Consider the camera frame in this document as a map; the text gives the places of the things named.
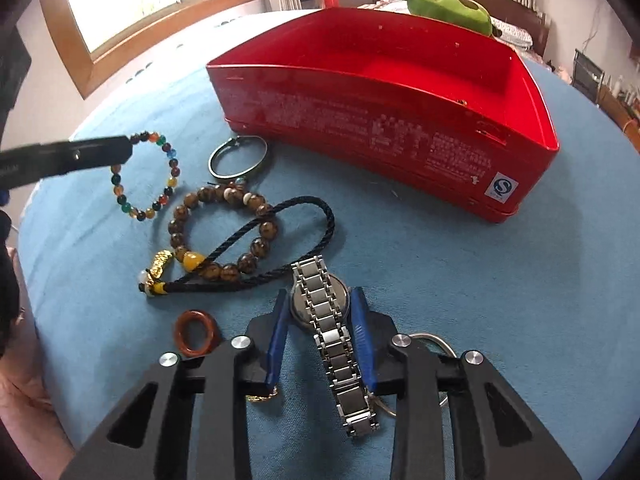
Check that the blue bed cover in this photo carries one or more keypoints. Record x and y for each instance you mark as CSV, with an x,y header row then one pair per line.
x,y
550,296

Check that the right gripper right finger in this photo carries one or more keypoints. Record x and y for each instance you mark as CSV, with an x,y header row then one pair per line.
x,y
495,434

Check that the gold pendant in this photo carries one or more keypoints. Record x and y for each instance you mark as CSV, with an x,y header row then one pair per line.
x,y
272,393

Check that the silver metal watch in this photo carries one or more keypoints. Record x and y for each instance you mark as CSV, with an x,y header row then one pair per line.
x,y
319,300

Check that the person left hand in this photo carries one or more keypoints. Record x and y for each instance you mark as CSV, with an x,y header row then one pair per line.
x,y
26,408

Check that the dark green bangle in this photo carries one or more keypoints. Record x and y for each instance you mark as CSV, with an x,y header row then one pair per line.
x,y
239,157

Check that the large wooden frame window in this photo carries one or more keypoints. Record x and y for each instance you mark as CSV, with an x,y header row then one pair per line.
x,y
97,38

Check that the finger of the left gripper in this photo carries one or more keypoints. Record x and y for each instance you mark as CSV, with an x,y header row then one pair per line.
x,y
31,163

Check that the black office chair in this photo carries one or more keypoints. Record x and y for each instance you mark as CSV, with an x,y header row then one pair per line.
x,y
587,77

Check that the red tin box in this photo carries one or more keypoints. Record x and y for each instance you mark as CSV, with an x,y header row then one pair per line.
x,y
448,111

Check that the wooden desk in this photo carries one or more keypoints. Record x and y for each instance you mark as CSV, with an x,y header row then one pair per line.
x,y
623,118

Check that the green avocado plush toy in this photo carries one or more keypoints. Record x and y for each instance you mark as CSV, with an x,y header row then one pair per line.
x,y
464,13

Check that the black cord gold charm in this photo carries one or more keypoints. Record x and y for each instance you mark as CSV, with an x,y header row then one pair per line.
x,y
205,273

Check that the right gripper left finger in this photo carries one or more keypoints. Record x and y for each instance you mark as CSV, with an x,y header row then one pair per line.
x,y
186,418

